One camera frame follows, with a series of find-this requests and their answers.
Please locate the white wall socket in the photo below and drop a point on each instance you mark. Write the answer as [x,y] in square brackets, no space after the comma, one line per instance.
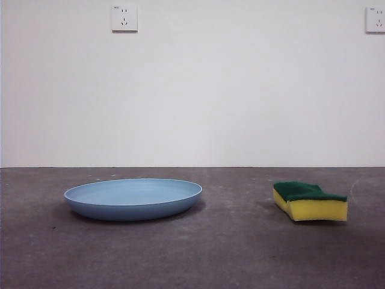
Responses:
[376,20]
[124,18]

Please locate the yellow sponge with green pad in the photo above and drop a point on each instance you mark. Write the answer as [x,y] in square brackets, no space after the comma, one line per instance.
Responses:
[316,210]

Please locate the blue round plate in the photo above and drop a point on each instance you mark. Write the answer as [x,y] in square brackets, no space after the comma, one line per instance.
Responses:
[132,198]

